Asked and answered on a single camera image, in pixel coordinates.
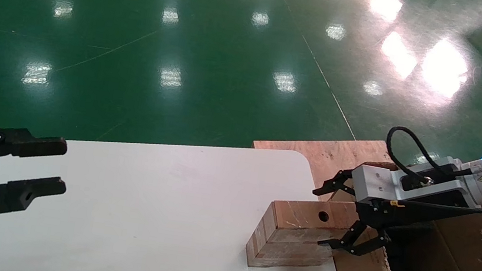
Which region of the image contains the thick black cable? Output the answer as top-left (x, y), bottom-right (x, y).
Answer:
top-left (390, 173), bottom-right (482, 223)

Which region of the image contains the black looped cable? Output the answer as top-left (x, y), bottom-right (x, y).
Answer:
top-left (380, 124), bottom-right (480, 192)

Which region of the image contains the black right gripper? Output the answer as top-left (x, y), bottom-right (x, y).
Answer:
top-left (304, 165), bottom-right (482, 271)

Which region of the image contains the plywood pallet board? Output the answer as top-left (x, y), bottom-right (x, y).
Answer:
top-left (246, 122), bottom-right (399, 211)

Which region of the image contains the small wood-pattern box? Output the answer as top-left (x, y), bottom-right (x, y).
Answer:
top-left (243, 188), bottom-right (362, 271)

